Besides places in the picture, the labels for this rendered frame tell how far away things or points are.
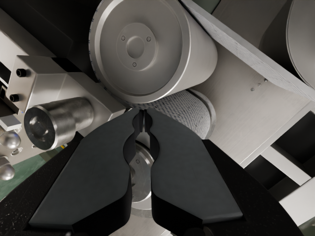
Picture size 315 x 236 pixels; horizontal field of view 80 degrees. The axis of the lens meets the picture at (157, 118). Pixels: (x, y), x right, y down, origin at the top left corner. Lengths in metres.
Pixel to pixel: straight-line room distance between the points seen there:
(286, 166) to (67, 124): 0.52
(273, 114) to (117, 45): 0.41
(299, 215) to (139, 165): 0.52
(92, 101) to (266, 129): 0.44
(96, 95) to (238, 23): 0.40
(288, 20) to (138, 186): 0.21
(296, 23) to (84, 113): 0.20
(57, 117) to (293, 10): 0.21
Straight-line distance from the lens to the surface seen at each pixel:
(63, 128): 0.17
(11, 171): 0.47
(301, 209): 0.65
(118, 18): 0.24
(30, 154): 0.54
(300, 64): 0.20
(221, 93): 0.52
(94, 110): 0.21
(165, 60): 0.21
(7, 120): 0.39
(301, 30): 0.20
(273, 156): 0.57
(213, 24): 0.20
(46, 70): 0.22
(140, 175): 0.22
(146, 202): 0.26
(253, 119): 0.53
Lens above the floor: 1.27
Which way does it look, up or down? 9 degrees down
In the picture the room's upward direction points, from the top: 130 degrees clockwise
